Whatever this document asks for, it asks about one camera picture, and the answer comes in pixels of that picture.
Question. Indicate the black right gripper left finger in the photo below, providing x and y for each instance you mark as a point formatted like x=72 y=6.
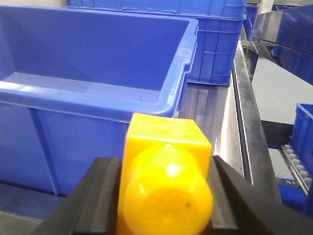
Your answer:
x=91 y=208

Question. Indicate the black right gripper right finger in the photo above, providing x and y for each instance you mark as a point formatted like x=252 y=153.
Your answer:
x=256 y=212

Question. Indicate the yellow studded toy brick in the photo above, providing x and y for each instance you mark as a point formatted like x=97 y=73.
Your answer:
x=163 y=188

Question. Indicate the blue bin cart top right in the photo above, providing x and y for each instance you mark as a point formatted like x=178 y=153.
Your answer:
x=71 y=80

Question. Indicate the stainless steel wheeled cart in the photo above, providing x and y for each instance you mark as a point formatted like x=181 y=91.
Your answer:
x=229 y=117

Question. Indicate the large blue crate behind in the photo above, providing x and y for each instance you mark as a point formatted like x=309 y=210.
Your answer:
x=220 y=25

